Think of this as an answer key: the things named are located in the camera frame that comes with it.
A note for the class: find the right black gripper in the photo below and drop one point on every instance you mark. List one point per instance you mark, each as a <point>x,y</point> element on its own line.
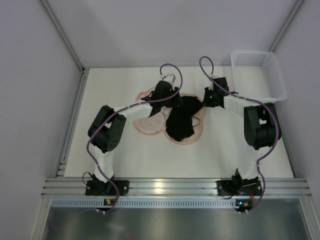
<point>207,97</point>

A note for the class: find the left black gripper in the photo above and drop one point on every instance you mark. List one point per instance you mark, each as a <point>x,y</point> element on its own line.
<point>172,99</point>

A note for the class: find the peach floral mesh laundry bag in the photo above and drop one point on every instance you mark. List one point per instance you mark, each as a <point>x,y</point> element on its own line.
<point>157,123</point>

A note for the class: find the black bra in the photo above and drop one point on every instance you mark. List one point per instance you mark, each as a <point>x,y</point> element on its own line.
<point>179,124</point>

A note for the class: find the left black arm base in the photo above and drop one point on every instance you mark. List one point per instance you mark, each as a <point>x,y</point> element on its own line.
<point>96,187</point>

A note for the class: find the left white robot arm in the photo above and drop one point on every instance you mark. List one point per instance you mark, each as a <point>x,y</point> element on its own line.
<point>107,128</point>

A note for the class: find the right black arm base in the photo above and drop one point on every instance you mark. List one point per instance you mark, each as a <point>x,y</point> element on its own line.
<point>244,187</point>

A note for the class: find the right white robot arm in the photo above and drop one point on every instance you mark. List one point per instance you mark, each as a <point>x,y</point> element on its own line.
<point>260,124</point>

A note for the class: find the white plastic basket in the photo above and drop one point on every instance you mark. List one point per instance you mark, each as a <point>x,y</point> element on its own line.
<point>257,75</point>

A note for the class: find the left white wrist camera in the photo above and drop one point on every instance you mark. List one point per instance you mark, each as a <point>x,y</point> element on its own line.
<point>170,78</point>

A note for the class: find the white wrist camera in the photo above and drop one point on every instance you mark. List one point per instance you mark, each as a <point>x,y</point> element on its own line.
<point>170,78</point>
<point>213,77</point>

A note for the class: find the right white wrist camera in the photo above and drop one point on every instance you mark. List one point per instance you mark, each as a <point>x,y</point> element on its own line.
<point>213,77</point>

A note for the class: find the left aluminium frame post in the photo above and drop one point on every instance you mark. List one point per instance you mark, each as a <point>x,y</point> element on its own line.
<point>61,33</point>

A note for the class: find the aluminium frame post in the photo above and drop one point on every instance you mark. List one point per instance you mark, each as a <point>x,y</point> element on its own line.
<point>285,26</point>
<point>61,33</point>

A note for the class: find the right aluminium frame post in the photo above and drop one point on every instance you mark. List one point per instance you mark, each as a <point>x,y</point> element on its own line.
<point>285,26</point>

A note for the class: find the aluminium mounting rail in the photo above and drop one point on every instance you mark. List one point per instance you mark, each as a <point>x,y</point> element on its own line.
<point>275,188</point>

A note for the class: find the white slotted cable duct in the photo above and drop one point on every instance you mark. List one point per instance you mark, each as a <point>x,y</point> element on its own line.
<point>148,203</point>

